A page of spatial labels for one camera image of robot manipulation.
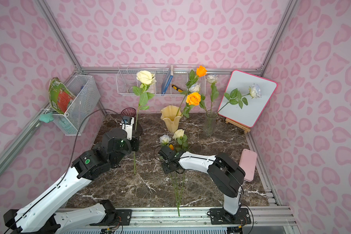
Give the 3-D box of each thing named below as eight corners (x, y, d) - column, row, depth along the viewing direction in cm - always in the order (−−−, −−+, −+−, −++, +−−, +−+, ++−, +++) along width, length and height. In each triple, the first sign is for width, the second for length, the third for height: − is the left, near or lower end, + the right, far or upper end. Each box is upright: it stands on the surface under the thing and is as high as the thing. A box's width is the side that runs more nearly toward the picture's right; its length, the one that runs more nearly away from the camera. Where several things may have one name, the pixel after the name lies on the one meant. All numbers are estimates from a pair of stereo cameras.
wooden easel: (223, 124, 115) (225, 119, 111) (225, 121, 116) (226, 117, 113) (248, 133, 108) (250, 129, 105) (249, 131, 110) (251, 127, 106)
